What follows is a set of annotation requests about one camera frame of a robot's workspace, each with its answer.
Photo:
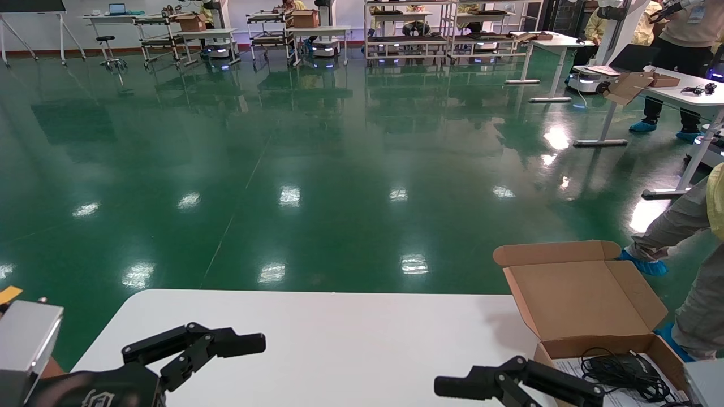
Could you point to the small open cardboard box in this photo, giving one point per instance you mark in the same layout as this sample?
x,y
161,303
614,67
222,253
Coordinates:
x,y
630,85

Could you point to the dark board on stand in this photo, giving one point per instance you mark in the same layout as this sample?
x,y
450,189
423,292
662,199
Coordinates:
x,y
28,5

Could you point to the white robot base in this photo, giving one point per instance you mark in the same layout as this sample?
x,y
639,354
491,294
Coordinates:
x,y
710,150

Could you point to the white instruction sheet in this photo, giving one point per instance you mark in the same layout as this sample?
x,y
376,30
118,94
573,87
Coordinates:
x,y
571,367

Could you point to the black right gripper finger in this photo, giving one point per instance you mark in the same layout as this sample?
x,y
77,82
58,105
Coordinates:
x,y
560,380
512,395

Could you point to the seated person in yellow coat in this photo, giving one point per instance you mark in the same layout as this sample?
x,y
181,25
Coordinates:
x,y
645,31

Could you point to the person grey trousers blue shoecovers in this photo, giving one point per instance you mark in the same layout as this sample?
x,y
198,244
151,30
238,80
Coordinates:
x,y
696,305

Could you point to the orange tag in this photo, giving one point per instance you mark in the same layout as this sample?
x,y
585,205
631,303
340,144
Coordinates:
x,y
8,294

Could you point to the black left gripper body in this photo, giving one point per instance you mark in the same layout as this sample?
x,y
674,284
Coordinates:
x,y
102,387

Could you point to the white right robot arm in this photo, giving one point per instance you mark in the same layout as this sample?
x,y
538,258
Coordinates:
x,y
707,384

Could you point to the person beige top black trousers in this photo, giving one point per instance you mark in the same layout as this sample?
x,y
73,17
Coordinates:
x,y
684,34

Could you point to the black accessories pile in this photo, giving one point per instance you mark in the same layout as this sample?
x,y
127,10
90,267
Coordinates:
x,y
698,89

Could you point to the flat cardboard piece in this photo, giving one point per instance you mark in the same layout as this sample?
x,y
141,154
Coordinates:
x,y
531,35

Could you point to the tall white mobile robot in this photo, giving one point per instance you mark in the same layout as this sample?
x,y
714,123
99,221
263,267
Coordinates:
x,y
588,79

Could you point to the black laptop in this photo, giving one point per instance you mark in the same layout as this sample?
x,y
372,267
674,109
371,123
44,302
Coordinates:
x,y
633,56

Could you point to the black round stool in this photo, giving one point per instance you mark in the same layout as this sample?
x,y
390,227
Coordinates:
x,y
104,38

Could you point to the metal shelf rack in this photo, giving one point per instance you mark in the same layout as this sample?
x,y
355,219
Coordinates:
x,y
407,39
486,39

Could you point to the white desk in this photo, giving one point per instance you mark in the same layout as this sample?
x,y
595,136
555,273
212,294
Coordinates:
x,y
102,17

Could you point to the open laptop with blue screen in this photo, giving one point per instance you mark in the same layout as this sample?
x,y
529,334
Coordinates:
x,y
117,8

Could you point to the large white table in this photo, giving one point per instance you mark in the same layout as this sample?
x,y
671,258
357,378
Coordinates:
x,y
696,99

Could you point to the cardboard storage box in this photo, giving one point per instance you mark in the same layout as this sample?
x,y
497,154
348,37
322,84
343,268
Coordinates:
x,y
582,299

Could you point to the metal trolley cart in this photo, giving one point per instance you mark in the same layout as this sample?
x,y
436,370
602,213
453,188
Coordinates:
x,y
153,40
270,38

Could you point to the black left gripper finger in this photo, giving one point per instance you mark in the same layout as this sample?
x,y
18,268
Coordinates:
x,y
186,333
189,359

